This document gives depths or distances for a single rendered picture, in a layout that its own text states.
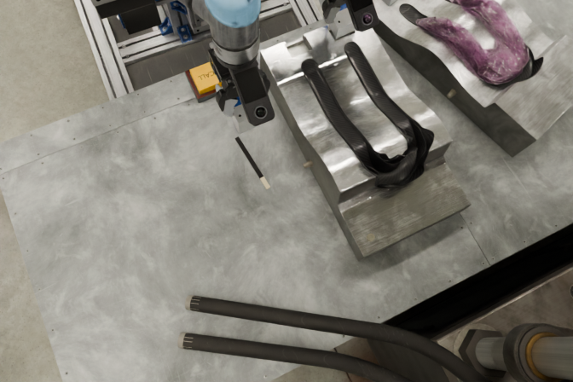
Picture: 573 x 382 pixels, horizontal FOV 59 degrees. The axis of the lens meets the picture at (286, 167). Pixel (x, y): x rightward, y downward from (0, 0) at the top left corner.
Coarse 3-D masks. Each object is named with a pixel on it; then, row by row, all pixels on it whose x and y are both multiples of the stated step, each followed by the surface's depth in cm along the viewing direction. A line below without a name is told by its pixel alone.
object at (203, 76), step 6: (204, 66) 116; (210, 66) 116; (192, 72) 115; (198, 72) 115; (204, 72) 115; (210, 72) 115; (198, 78) 115; (204, 78) 115; (210, 78) 115; (216, 78) 115; (198, 84) 114; (204, 84) 114; (210, 84) 114; (204, 90) 114
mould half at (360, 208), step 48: (336, 48) 113; (288, 96) 109; (336, 96) 110; (336, 144) 103; (384, 144) 101; (432, 144) 102; (336, 192) 100; (384, 192) 106; (432, 192) 106; (384, 240) 102
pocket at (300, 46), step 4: (304, 36) 114; (296, 40) 115; (300, 40) 115; (304, 40) 115; (288, 44) 114; (292, 44) 115; (296, 44) 115; (300, 44) 116; (304, 44) 116; (308, 44) 114; (288, 48) 115; (292, 48) 115; (296, 48) 116; (300, 48) 116; (304, 48) 116; (308, 48) 115; (292, 52) 115; (296, 52) 115; (300, 52) 115; (304, 52) 115; (292, 56) 115
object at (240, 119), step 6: (240, 102) 101; (234, 108) 99; (240, 108) 99; (234, 114) 99; (240, 114) 99; (234, 120) 101; (240, 120) 98; (246, 120) 99; (240, 126) 100; (246, 126) 101; (252, 126) 103; (240, 132) 103
